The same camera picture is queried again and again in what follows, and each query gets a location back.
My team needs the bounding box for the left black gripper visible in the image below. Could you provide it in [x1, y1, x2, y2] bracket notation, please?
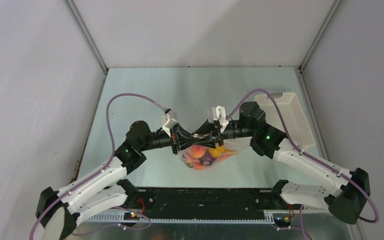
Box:
[139, 122, 199, 155]

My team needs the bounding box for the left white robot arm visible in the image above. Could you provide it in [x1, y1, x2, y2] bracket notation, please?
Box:
[29, 120, 211, 240]

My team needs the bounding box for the purple onion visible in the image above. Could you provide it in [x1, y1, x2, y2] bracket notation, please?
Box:
[199, 151, 217, 166]

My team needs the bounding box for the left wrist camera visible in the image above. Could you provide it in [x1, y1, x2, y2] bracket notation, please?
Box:
[161, 108, 178, 137]

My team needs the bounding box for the yellow mango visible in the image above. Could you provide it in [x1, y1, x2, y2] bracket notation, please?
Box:
[208, 146, 227, 158]

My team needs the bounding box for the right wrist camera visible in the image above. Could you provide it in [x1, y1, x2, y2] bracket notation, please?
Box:
[207, 105, 229, 134]

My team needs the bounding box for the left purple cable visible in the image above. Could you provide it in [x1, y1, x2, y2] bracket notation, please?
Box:
[28, 93, 170, 240]

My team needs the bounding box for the clear zip top bag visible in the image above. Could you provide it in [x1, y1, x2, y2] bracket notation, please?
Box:
[179, 137, 251, 171]

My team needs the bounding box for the pink peach top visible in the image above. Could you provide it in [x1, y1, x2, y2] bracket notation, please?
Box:
[185, 145, 207, 164]

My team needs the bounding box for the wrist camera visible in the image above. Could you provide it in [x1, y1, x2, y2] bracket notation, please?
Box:
[161, 108, 178, 137]
[207, 105, 229, 134]

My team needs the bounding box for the orange fried snack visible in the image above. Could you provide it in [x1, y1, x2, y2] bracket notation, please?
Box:
[218, 150, 238, 161]

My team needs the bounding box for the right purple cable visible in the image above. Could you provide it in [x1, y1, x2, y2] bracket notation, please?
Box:
[225, 88, 380, 240]

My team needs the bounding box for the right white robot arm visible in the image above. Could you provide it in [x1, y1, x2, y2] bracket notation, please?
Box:
[193, 101, 371, 225]

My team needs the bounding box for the purple cable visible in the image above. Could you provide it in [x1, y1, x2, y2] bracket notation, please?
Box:
[225, 88, 380, 240]
[28, 93, 170, 240]

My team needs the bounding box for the white plastic basket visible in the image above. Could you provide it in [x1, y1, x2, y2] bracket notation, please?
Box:
[254, 92, 316, 149]

